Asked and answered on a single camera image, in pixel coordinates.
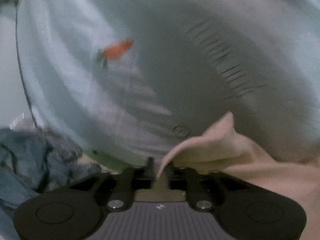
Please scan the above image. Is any beige shirt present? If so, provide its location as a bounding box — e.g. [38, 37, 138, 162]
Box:
[157, 112, 319, 239]

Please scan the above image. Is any plaid checked garment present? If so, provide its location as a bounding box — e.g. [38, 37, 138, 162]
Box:
[44, 132, 102, 178]

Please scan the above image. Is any blue denim garment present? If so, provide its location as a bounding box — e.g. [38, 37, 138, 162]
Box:
[0, 127, 83, 210]

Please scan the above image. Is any light blue carrot-print quilt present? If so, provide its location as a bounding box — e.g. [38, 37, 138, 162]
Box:
[15, 0, 319, 164]

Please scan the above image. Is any clear plastic storage bag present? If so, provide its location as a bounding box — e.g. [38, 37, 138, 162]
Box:
[9, 113, 35, 131]

